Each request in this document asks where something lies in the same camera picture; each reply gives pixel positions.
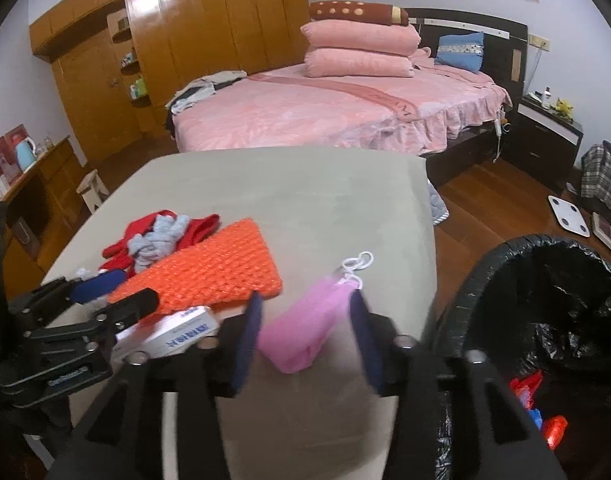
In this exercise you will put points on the red plastic bag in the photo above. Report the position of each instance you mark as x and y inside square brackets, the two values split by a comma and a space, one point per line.
[555, 432]

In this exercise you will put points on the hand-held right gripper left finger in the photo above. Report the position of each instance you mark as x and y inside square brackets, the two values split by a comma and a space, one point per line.
[248, 340]

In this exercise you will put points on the white tissue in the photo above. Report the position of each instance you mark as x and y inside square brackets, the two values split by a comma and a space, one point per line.
[81, 273]

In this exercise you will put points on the red box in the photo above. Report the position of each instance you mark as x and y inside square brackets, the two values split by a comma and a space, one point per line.
[0, 157]

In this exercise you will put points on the small wooden stool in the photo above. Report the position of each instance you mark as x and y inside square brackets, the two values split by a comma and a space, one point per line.
[91, 190]

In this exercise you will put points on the wooden door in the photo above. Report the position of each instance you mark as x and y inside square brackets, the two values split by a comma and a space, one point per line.
[95, 105]

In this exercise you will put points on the light blue kettle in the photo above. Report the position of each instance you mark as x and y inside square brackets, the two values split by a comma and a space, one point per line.
[24, 155]

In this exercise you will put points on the scale with red centre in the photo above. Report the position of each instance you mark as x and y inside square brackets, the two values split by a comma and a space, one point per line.
[605, 232]

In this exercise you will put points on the white cardboard box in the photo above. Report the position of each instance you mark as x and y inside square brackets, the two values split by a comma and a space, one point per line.
[185, 330]

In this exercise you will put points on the wooden sideboard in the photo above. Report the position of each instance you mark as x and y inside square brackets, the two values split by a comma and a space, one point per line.
[50, 185]

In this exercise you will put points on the green bottle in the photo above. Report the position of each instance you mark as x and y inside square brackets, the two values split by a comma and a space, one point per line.
[139, 87]

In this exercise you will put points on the dark nightstand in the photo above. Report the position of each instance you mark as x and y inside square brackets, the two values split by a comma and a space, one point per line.
[540, 145]

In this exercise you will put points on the white bathroom scale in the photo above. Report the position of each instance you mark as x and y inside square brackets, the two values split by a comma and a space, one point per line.
[569, 214]

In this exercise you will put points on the wooden wardrobe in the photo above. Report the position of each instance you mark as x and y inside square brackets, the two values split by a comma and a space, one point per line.
[210, 20]

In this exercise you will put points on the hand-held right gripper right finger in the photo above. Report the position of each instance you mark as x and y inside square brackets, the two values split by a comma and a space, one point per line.
[365, 345]

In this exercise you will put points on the pink face mask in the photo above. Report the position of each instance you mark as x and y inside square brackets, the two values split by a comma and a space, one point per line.
[305, 330]

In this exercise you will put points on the brown dotted bolster pillow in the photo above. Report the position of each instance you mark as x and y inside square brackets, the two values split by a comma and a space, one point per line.
[355, 11]

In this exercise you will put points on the yellow plush toy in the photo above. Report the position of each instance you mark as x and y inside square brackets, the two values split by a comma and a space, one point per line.
[564, 106]

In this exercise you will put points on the wall socket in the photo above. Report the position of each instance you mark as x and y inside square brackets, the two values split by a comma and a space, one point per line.
[539, 42]

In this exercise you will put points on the flat pink pillow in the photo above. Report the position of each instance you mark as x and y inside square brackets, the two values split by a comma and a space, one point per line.
[425, 57]

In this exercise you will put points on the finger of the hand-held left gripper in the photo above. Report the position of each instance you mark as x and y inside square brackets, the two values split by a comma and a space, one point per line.
[135, 302]
[98, 284]

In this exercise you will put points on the orange foam mesh mat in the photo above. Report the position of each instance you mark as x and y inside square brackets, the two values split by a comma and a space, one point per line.
[210, 265]

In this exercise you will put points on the white lotion bottle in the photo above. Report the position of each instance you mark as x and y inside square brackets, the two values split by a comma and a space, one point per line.
[547, 99]

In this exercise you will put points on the pile of grey clothes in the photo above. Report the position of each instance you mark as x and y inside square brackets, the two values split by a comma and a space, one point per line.
[195, 92]

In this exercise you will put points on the red glove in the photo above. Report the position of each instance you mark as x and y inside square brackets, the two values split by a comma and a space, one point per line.
[203, 227]

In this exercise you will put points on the pink floral bedspread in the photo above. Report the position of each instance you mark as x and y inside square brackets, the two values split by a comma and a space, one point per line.
[310, 105]

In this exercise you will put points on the dark wooden bed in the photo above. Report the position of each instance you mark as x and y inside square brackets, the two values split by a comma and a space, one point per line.
[500, 27]

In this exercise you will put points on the plaid cloth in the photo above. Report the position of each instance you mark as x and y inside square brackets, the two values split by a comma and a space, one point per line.
[605, 180]

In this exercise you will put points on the pale cloth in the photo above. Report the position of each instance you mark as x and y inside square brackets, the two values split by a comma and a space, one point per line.
[155, 240]

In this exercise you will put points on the trash bin with black liner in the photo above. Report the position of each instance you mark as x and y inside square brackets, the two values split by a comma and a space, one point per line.
[560, 270]

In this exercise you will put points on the blue cushion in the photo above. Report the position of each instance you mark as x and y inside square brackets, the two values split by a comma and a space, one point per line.
[460, 52]

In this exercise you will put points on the red and blue plastic wrapper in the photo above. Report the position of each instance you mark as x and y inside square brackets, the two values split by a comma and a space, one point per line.
[528, 387]

